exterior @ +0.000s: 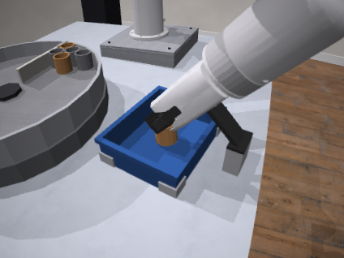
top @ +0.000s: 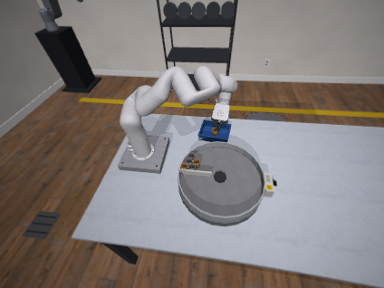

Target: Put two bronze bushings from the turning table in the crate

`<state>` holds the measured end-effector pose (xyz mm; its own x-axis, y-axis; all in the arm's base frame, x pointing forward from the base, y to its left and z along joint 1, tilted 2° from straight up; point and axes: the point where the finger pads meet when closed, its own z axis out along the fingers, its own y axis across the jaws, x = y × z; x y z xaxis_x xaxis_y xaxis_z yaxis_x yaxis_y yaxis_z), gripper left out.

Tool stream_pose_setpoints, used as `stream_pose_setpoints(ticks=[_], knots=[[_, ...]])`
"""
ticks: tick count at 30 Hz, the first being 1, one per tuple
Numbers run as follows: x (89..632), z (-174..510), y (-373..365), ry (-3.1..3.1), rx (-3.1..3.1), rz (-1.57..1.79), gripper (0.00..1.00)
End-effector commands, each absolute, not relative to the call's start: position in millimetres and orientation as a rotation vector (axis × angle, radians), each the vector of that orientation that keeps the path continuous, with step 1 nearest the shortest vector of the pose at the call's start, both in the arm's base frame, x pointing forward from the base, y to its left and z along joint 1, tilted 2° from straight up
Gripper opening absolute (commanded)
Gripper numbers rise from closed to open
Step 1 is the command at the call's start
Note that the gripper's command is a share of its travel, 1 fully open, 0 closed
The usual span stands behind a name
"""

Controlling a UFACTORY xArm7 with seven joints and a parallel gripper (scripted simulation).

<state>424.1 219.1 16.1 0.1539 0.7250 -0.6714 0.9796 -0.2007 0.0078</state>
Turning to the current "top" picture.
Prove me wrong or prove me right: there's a blue plastic crate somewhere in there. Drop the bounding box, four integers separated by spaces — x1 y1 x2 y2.
198 120 232 142

